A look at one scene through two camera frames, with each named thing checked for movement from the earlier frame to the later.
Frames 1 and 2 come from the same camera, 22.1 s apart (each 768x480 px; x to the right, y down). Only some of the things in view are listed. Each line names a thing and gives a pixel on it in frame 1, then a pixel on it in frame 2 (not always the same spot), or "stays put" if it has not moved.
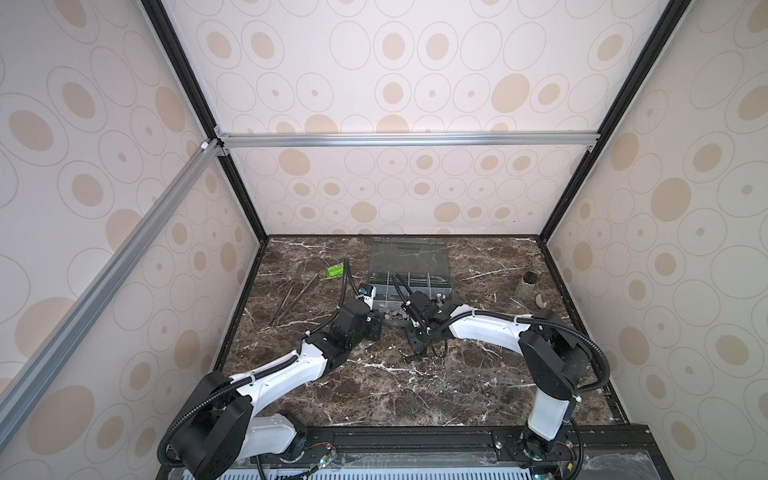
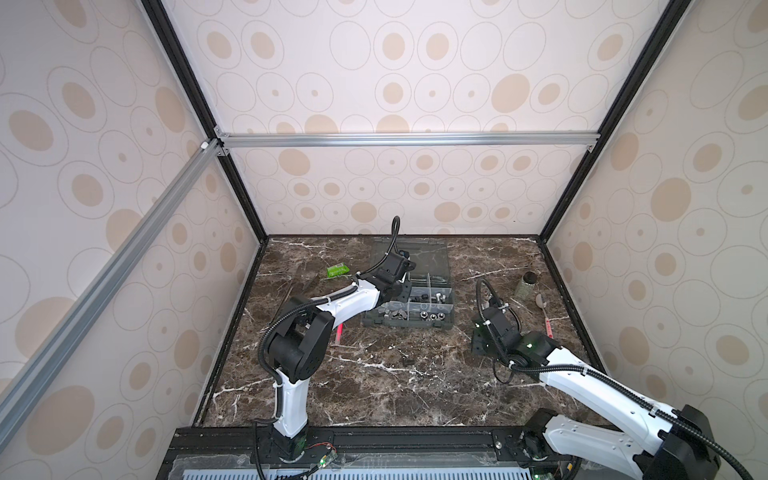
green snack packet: [335, 271] stays put
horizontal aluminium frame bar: [545, 139] stays put
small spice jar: [525, 291] stays put
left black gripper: [375, 324] → [405, 286]
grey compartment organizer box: [401, 267] stays put
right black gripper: [411, 341] → [475, 342]
